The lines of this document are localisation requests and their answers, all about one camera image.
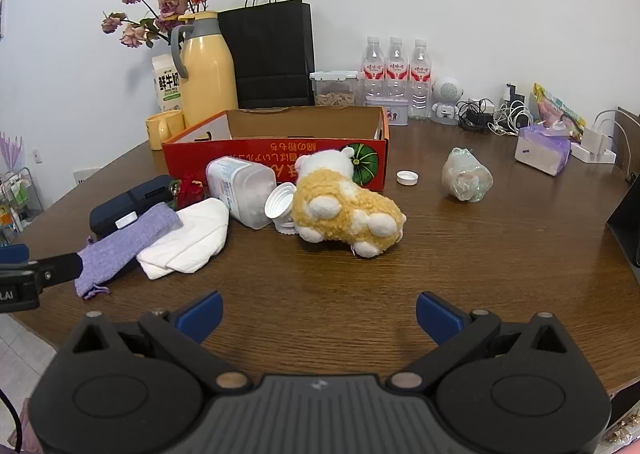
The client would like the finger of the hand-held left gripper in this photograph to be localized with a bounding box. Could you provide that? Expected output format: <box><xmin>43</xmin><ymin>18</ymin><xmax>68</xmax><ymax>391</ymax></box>
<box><xmin>0</xmin><ymin>244</ymin><xmax>30</xmax><ymax>265</ymax></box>
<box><xmin>27</xmin><ymin>252</ymin><xmax>84</xmax><ymax>293</ymax></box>

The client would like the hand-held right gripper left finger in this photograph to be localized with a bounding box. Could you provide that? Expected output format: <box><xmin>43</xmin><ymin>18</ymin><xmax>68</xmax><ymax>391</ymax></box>
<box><xmin>59</xmin><ymin>290</ymin><xmax>251</xmax><ymax>393</ymax></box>

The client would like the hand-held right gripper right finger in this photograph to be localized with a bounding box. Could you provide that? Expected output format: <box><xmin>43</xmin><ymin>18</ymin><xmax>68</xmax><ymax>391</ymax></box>
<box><xmin>387</xmin><ymin>291</ymin><xmax>584</xmax><ymax>393</ymax></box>

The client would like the purple knitted pouch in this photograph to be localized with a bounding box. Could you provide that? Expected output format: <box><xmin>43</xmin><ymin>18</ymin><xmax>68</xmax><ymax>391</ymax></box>
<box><xmin>75</xmin><ymin>202</ymin><xmax>181</xmax><ymax>301</ymax></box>

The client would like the white diaper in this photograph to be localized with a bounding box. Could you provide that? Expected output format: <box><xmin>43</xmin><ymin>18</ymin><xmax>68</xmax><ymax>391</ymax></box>
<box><xmin>136</xmin><ymin>197</ymin><xmax>231</xmax><ymax>281</ymax></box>

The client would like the navy zip case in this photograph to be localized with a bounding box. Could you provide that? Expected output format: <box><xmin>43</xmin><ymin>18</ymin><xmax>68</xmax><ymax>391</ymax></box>
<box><xmin>89</xmin><ymin>175</ymin><xmax>176</xmax><ymax>240</ymax></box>

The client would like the red artificial rose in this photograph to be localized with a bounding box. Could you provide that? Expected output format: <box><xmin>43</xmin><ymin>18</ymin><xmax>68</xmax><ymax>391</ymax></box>
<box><xmin>170</xmin><ymin>173</ymin><xmax>207</xmax><ymax>209</ymax></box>

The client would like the clear plastic jar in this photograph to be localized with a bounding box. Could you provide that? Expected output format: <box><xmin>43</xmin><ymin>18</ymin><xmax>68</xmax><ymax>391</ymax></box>
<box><xmin>206</xmin><ymin>156</ymin><xmax>277</xmax><ymax>231</ymax></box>

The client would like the white jar lid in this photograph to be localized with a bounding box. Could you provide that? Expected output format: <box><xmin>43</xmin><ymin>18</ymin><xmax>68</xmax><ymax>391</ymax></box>
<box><xmin>264</xmin><ymin>182</ymin><xmax>297</xmax><ymax>220</ymax></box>

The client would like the clear plastic bag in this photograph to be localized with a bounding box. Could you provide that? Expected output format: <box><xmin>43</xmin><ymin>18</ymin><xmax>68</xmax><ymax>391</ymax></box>
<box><xmin>441</xmin><ymin>147</ymin><xmax>494</xmax><ymax>204</ymax></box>

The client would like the yellow and white plush toy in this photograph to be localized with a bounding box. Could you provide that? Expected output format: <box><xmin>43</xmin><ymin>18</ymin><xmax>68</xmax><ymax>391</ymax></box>
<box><xmin>291</xmin><ymin>148</ymin><xmax>407</xmax><ymax>259</ymax></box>

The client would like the red cardboard box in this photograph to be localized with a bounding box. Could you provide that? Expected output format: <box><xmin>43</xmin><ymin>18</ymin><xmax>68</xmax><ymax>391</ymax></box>
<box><xmin>161</xmin><ymin>105</ymin><xmax>390</xmax><ymax>192</ymax></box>

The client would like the yellow mug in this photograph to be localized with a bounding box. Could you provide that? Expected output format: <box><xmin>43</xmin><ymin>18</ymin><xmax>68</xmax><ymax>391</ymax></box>
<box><xmin>145</xmin><ymin>110</ymin><xmax>187</xmax><ymax>151</ymax></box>

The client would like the purple tissue pack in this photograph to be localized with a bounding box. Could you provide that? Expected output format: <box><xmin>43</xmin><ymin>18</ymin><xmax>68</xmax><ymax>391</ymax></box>
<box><xmin>515</xmin><ymin>120</ymin><xmax>572</xmax><ymax>177</ymax></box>

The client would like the pale rectangular tin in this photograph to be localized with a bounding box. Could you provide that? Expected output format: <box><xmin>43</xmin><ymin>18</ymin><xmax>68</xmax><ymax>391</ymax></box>
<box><xmin>365</xmin><ymin>95</ymin><xmax>410</xmax><ymax>126</ymax></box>

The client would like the black panel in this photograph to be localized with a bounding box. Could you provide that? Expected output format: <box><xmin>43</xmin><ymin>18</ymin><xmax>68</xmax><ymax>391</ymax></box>
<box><xmin>606</xmin><ymin>174</ymin><xmax>640</xmax><ymax>267</ymax></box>

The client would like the white milk carton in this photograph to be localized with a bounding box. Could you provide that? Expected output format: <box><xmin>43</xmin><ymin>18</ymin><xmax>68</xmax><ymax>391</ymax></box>
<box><xmin>151</xmin><ymin>54</ymin><xmax>186</xmax><ymax>114</ymax></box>

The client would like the white robot speaker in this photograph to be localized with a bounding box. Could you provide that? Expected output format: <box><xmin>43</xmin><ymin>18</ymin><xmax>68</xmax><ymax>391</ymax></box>
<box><xmin>431</xmin><ymin>76</ymin><xmax>467</xmax><ymax>126</ymax></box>

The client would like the white charger block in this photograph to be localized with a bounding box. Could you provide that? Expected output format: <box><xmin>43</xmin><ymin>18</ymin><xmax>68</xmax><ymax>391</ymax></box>
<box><xmin>571</xmin><ymin>109</ymin><xmax>621</xmax><ymax>165</ymax></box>

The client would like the clear water bottle red label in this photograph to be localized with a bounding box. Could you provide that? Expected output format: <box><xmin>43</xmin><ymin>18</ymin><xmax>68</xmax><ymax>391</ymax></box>
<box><xmin>407</xmin><ymin>39</ymin><xmax>433</xmax><ymax>121</ymax></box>
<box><xmin>385</xmin><ymin>36</ymin><xmax>410</xmax><ymax>100</ymax></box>
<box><xmin>359</xmin><ymin>36</ymin><xmax>387</xmax><ymax>100</ymax></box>

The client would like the yellow thermos jug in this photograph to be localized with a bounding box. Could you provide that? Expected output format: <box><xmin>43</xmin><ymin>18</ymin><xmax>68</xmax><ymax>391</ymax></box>
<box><xmin>169</xmin><ymin>11</ymin><xmax>240</xmax><ymax>128</ymax></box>

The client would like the colourful snack packet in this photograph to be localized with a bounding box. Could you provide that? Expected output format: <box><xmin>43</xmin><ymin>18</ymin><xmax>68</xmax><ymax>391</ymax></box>
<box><xmin>531</xmin><ymin>83</ymin><xmax>586</xmax><ymax>142</ymax></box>

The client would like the clear food container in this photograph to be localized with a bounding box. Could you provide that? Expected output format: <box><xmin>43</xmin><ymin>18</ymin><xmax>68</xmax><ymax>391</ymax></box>
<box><xmin>309</xmin><ymin>70</ymin><xmax>361</xmax><ymax>109</ymax></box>

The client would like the black paper bag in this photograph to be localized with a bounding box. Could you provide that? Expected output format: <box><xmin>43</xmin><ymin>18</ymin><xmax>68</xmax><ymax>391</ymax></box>
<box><xmin>218</xmin><ymin>0</ymin><xmax>317</xmax><ymax>110</ymax></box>

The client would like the wire rack with goods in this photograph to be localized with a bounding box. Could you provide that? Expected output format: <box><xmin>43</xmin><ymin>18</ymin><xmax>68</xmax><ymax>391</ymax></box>
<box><xmin>0</xmin><ymin>131</ymin><xmax>46</xmax><ymax>245</ymax></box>

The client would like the black adapter with cables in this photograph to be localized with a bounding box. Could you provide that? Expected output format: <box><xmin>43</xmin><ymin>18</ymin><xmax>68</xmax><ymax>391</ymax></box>
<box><xmin>457</xmin><ymin>98</ymin><xmax>496</xmax><ymax>133</ymax></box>

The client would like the white cable tangle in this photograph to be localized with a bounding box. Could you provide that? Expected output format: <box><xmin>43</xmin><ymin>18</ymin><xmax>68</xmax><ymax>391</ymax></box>
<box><xmin>487</xmin><ymin>101</ymin><xmax>533</xmax><ymax>136</ymax></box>

